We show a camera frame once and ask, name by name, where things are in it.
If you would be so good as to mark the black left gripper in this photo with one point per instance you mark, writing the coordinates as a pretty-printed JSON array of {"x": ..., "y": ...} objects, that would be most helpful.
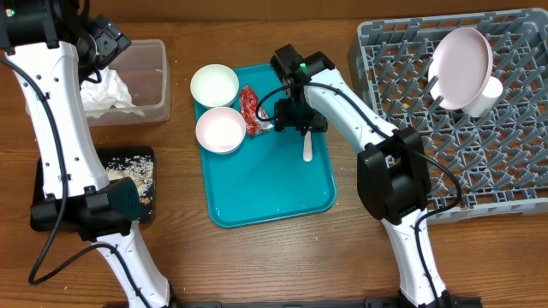
[{"x": 85, "y": 74}]

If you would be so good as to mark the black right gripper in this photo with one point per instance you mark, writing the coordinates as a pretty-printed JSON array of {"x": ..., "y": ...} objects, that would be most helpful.
[{"x": 283, "y": 117}]

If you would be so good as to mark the white plastic fork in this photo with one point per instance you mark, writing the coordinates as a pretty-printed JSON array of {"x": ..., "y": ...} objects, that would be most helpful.
[{"x": 307, "y": 147}]

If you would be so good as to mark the white napkin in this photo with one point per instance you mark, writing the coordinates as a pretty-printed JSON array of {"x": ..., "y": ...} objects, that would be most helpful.
[{"x": 110, "y": 93}]

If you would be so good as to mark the red snack wrapper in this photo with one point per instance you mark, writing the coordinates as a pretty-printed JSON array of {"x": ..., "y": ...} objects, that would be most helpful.
[{"x": 248, "y": 104}]

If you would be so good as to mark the pink bowl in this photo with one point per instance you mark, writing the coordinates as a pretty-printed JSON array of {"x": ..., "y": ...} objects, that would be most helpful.
[{"x": 221, "y": 130}]

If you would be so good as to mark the white bowl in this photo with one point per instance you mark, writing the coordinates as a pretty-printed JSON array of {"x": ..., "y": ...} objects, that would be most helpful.
[{"x": 214, "y": 85}]

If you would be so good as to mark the large white plate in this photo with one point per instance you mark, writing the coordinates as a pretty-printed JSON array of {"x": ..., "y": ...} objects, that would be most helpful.
[{"x": 461, "y": 67}]

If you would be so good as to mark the white paper cup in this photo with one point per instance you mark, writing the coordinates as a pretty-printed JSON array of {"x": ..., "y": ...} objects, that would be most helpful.
[{"x": 491, "y": 93}]

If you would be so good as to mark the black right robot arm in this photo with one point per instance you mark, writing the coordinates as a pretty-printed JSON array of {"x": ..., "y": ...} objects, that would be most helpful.
[{"x": 392, "y": 177}]

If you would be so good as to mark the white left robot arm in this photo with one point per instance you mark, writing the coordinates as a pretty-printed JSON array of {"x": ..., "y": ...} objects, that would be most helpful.
[{"x": 53, "y": 46}]

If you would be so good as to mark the grey dishwasher rack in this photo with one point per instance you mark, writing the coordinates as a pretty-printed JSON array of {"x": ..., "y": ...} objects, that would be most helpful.
[{"x": 499, "y": 159}]

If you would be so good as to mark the clear plastic bin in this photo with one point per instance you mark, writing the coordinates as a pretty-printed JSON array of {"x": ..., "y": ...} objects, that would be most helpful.
[{"x": 143, "y": 67}]

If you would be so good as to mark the teal serving tray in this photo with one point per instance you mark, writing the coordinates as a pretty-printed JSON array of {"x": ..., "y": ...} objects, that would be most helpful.
[{"x": 266, "y": 178}]

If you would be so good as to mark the black tray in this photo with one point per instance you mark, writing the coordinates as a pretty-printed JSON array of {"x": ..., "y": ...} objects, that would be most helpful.
[{"x": 147, "y": 211}]

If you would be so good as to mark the rice and peanuts pile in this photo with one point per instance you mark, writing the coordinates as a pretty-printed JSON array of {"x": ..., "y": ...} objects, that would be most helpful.
[{"x": 140, "y": 168}]

